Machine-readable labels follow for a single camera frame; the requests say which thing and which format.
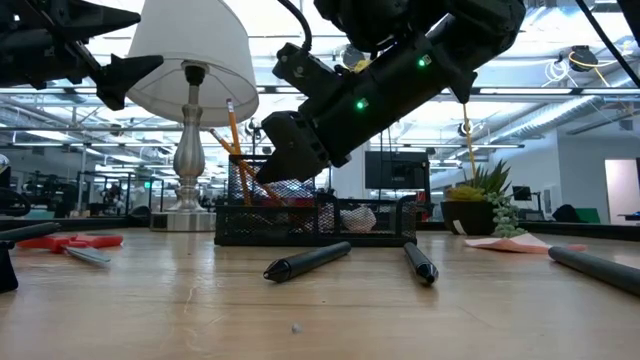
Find red-handled scissors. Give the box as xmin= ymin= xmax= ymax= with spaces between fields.
xmin=17 ymin=232 xmax=125 ymax=267

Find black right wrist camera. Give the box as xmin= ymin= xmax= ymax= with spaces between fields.
xmin=272 ymin=41 xmax=351 ymax=101

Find black mesh desk organizer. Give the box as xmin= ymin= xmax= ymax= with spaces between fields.
xmin=213 ymin=153 xmax=419 ymax=248

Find green box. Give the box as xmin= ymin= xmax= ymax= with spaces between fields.
xmin=574 ymin=207 xmax=602 ymax=225

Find potted succulent plant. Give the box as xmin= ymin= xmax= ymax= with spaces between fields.
xmin=439 ymin=159 xmax=530 ymax=240

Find yellow hanging cable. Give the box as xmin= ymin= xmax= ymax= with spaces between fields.
xmin=460 ymin=102 xmax=479 ymax=179

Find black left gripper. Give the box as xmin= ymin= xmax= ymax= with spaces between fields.
xmin=0 ymin=0 xmax=165 ymax=112

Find black ceiling cable reel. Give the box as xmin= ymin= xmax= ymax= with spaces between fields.
xmin=341 ymin=43 xmax=369 ymax=72
xmin=568 ymin=44 xmax=600 ymax=74

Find pink sticky note pad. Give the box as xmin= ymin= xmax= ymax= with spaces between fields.
xmin=463 ymin=232 xmax=589 ymax=255

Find black monitor screen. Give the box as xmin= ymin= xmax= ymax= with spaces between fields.
xmin=363 ymin=150 xmax=431 ymax=191

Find white shade silver table lamp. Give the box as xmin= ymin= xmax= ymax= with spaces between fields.
xmin=125 ymin=0 xmax=260 ymax=233

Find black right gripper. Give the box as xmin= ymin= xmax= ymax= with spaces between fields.
xmin=255 ymin=22 xmax=481 ymax=185

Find black pen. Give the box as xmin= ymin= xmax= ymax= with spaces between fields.
xmin=402 ymin=241 xmax=440 ymax=287
xmin=262 ymin=240 xmax=353 ymax=285
xmin=547 ymin=244 xmax=640 ymax=297
xmin=0 ymin=221 xmax=62 ymax=245

